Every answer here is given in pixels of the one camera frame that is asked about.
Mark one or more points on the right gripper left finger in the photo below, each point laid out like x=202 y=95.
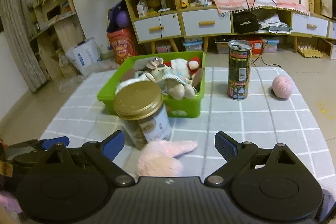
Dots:
x=102 y=154

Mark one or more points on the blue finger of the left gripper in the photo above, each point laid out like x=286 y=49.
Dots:
x=48 y=143

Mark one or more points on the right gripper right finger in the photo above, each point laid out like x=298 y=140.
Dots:
x=238 y=157

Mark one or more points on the pink fluffy plush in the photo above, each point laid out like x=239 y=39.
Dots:
x=159 y=158

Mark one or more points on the bunny doll teal dress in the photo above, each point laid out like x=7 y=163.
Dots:
x=173 y=83

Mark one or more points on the white red plush toy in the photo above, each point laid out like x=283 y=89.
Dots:
x=187 y=68

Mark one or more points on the grey plush hedgehog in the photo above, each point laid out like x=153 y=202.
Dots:
x=148 y=63

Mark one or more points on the gold lid glass jar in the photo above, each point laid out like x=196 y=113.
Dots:
x=144 y=126

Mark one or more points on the pink knitted ball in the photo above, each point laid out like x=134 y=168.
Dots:
x=282 y=87

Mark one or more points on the white paper bag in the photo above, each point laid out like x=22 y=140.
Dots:
x=83 y=55

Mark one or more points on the dark cylindrical snack can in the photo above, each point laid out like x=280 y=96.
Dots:
x=239 y=69

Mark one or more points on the red printed bag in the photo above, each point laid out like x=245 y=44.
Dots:
x=122 y=43

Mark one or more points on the black bag in cabinet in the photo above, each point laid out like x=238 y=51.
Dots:
x=245 y=22

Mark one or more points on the purple plush toy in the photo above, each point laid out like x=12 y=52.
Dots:
x=118 y=17

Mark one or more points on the pink cloth runner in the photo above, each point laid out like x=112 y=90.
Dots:
x=225 y=6

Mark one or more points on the wooden white drawer cabinet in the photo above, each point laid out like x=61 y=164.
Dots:
x=206 y=22

